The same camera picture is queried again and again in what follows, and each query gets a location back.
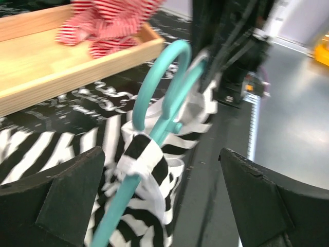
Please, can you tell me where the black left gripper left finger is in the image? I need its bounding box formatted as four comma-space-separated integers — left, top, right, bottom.
1, 147, 105, 246

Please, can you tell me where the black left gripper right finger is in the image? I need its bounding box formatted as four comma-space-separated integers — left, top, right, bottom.
218, 148, 328, 246

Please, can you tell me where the black white striped tank top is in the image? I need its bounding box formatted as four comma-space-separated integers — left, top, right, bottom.
1, 45, 217, 246

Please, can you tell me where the teal hanger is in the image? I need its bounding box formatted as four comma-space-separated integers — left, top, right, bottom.
91, 40, 209, 246

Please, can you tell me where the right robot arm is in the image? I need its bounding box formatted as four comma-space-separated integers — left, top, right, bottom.
175, 1, 328, 246

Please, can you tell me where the wooden tray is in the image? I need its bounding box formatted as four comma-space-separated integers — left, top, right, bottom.
1, 5, 165, 117

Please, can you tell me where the red white striped garment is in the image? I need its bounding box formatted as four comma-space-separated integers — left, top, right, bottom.
56, 0, 163, 59

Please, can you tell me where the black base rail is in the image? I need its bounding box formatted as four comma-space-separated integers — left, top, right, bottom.
172, 96, 261, 246

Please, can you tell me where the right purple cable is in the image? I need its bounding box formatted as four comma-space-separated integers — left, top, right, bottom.
259, 65, 272, 97

